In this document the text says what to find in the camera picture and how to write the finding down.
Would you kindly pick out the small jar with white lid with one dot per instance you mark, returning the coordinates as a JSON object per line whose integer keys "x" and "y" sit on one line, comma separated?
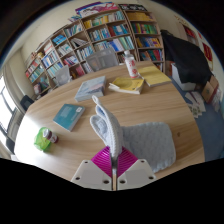
{"x": 50, "y": 136}

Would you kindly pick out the white knobbly towel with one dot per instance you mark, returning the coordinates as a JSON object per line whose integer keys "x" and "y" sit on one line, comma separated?
{"x": 146, "y": 143}

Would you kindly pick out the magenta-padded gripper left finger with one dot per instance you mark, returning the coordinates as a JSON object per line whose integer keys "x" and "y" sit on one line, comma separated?
{"x": 91, "y": 175}

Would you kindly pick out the black office chair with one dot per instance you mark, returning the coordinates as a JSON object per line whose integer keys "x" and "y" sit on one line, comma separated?
{"x": 26, "y": 102}

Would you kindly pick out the yellow closed book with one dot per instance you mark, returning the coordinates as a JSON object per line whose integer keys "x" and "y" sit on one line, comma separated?
{"x": 154, "y": 76}

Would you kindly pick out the small grey chair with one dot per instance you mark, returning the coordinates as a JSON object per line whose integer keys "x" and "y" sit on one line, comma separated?
{"x": 62, "y": 76}

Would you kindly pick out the teal book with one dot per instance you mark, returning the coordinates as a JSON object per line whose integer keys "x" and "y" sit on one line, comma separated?
{"x": 68, "y": 116}

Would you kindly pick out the window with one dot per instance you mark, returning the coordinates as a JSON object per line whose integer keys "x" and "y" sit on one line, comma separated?
{"x": 6, "y": 106}

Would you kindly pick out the black hanging coat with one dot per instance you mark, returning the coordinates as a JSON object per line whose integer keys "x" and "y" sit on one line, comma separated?
{"x": 186, "y": 56}

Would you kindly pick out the grey mesh chair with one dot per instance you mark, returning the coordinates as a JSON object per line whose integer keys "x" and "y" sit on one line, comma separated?
{"x": 101, "y": 60}

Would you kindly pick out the wooden bookshelf unit with books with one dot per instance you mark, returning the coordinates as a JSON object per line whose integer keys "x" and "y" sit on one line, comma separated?
{"x": 106, "y": 33}

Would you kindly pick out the grey book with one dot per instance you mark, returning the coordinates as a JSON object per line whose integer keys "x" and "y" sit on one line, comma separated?
{"x": 90, "y": 88}

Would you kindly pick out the cardboard box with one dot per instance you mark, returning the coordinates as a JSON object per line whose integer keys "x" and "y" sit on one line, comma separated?
{"x": 210, "y": 90}

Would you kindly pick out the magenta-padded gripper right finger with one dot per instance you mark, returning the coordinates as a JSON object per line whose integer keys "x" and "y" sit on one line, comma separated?
{"x": 135, "y": 173}

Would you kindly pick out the clear plastic bottle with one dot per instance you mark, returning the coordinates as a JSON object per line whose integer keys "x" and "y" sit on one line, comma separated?
{"x": 131, "y": 66}

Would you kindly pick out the white box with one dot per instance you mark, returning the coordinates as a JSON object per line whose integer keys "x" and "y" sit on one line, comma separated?
{"x": 181, "y": 81}

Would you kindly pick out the green plastic bag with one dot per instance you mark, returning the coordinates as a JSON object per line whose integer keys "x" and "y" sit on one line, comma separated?
{"x": 40, "y": 142}

